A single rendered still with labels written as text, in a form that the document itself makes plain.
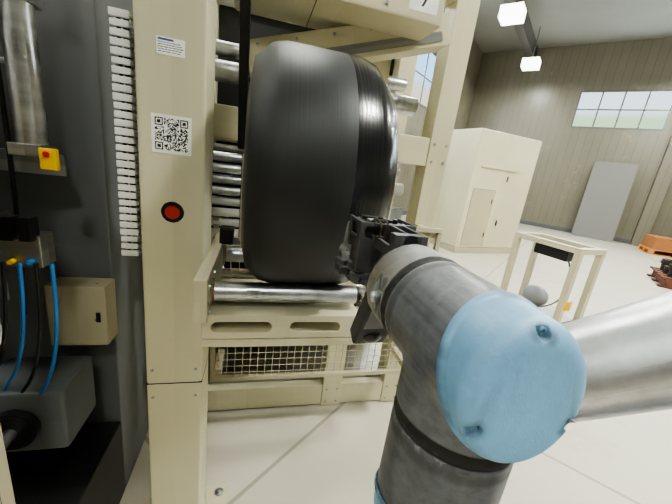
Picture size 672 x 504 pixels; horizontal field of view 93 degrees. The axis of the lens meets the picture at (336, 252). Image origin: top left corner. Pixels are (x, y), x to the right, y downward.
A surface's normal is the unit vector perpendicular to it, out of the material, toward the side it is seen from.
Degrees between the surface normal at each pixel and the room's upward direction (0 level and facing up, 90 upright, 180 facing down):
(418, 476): 89
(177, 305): 90
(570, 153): 90
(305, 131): 73
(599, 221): 82
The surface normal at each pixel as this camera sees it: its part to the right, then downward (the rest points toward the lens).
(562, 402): 0.22, 0.20
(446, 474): -0.39, 0.19
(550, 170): -0.60, 0.14
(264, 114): -0.46, -0.11
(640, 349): -0.73, -0.35
